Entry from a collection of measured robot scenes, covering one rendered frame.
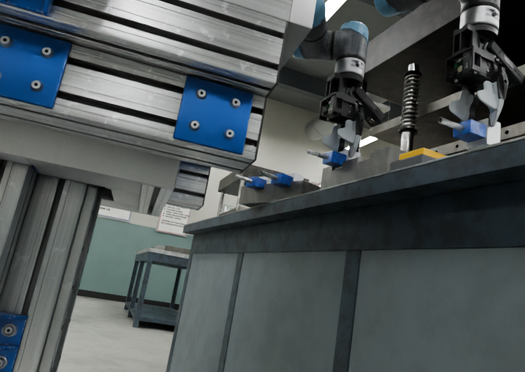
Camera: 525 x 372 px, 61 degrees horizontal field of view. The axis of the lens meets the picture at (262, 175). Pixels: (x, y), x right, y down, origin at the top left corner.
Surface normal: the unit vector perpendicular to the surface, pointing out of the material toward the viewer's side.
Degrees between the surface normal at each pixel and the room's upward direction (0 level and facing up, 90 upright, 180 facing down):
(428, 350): 90
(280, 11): 90
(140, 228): 90
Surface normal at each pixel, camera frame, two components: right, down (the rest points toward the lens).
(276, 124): 0.33, -0.18
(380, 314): -0.90, -0.25
